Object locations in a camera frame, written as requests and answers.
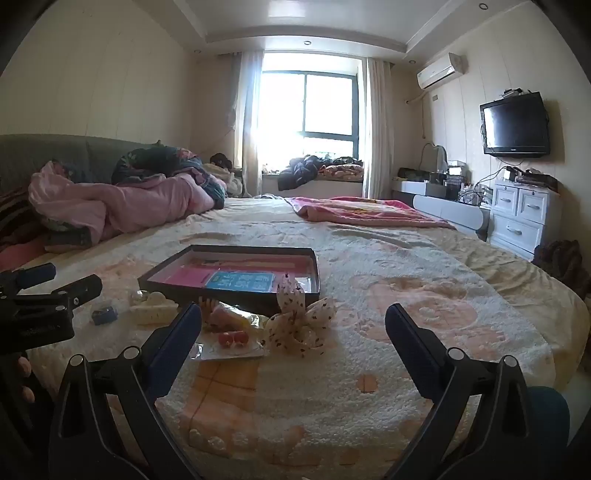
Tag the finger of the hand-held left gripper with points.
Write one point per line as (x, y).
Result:
(83, 286)
(39, 272)

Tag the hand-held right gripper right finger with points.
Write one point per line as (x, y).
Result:
(413, 350)

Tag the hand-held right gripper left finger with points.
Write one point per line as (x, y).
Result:
(178, 350)

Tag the small blue hair clip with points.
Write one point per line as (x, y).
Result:
(104, 317)

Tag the cream hair claw clip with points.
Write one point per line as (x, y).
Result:
(152, 314)

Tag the dark shallow cardboard box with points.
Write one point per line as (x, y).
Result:
(221, 297)

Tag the cream dotted bow hair clip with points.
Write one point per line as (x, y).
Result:
(295, 332)

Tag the person's left hand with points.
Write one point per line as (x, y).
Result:
(25, 369)

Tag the pink pillow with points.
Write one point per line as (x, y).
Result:
(18, 256)

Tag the red cherry earrings packet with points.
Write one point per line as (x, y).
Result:
(231, 339)

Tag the dark striped pillow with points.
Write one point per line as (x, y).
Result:
(18, 217)

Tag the cream pink patterned bedspread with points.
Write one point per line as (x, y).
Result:
(369, 300)

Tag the pink and blue book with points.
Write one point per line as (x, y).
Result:
(184, 277)

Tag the pink quilt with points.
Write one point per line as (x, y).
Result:
(138, 203)

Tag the green upholstered headboard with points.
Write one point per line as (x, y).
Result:
(46, 147)

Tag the dark floral duvet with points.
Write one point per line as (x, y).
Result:
(152, 161)

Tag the white grey dressing table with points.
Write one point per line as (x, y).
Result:
(443, 210)

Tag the pink printed blanket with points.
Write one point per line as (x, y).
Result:
(369, 212)

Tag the black cosmetic organizer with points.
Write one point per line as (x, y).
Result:
(445, 187)

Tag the brown bag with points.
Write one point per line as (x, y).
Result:
(561, 267)

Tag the white drawer cabinet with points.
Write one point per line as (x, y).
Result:
(521, 217)

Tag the cream cloth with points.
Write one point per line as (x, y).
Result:
(231, 182)

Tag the white window seat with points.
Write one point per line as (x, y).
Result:
(332, 188)

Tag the black cloth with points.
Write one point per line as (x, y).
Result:
(220, 160)

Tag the arched table mirror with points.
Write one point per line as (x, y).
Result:
(436, 159)

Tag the floral blanket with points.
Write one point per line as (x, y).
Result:
(341, 170)

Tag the black set-top box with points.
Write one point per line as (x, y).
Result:
(531, 179)

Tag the dark puffer jacket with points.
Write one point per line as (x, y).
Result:
(298, 173)

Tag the sheer white curtain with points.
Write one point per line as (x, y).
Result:
(249, 129)
(376, 134)

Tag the window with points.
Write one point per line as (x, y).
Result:
(307, 106)

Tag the white air conditioner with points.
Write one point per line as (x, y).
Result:
(438, 71)

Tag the black wall television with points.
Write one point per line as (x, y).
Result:
(515, 124)

